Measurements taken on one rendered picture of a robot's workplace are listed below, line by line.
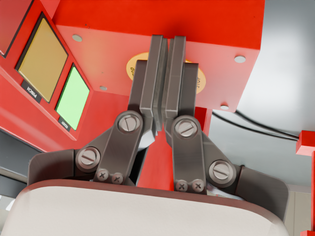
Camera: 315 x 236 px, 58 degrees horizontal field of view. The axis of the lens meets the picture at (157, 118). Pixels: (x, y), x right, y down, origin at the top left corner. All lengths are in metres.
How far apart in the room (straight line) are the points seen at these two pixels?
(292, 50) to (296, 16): 0.22
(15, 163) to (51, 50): 0.24
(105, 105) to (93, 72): 0.36
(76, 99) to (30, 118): 0.18
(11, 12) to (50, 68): 0.06
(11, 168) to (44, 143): 0.07
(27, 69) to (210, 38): 0.13
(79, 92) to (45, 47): 0.07
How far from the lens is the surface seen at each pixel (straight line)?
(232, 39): 0.22
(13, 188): 0.56
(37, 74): 0.22
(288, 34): 1.41
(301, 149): 2.33
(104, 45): 0.24
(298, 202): 3.92
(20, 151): 0.45
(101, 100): 0.62
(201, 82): 0.25
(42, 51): 0.23
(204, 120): 1.52
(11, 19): 0.20
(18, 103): 0.44
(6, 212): 0.64
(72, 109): 0.28
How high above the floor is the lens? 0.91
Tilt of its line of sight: 22 degrees down
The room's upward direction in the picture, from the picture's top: 167 degrees counter-clockwise
